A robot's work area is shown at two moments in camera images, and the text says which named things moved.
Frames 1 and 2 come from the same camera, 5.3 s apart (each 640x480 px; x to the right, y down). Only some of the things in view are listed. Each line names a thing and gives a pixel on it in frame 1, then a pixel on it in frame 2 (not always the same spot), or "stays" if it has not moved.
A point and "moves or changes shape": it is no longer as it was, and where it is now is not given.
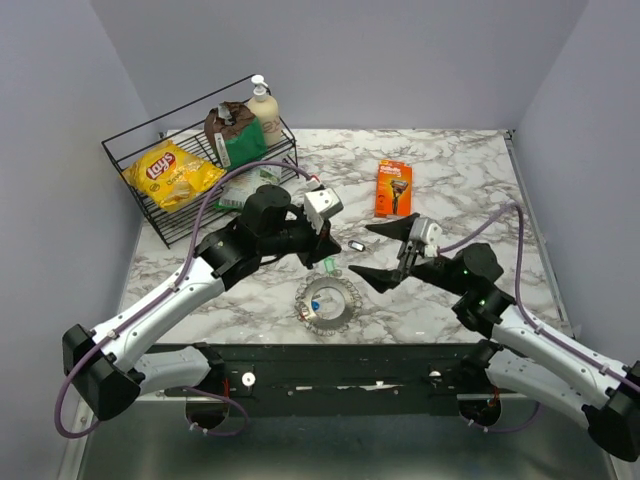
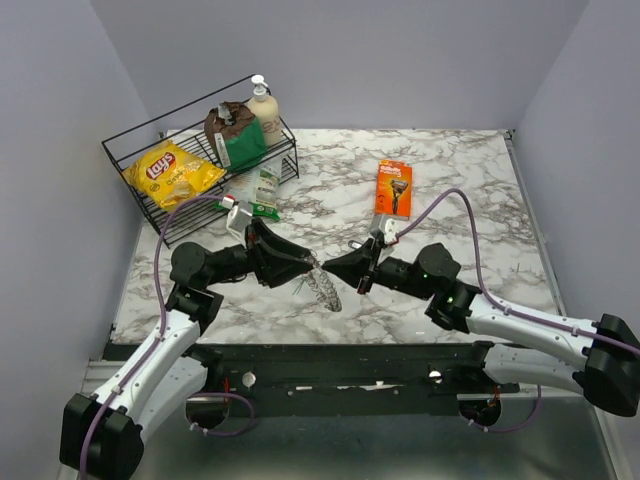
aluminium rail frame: x=153 y=437 stays
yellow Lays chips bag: x=172 y=177 stays
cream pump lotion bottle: x=266 y=109 stays
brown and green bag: x=235 y=135 stays
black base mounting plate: x=343 y=378 stays
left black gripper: x=325 y=248 to x=260 y=241
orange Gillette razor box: x=394 y=189 stays
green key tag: x=329 y=264 moves or changes shape
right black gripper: x=381 y=279 to x=358 y=264
